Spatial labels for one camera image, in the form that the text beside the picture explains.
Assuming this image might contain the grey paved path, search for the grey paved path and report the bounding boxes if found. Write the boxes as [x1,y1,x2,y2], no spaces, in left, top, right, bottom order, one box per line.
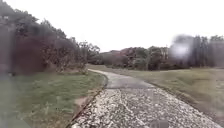
[68,68,224,128]

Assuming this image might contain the row of trees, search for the row of trees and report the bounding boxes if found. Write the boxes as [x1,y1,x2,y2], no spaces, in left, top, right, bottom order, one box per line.
[88,34,224,72]

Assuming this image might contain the grass verge with bare patches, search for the grass verge with bare patches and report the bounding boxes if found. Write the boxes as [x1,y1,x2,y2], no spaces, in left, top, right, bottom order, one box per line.
[0,68,108,128]

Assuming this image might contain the mass of dark trees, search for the mass of dark trees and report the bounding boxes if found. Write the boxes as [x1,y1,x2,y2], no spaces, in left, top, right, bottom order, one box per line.
[0,0,101,76]

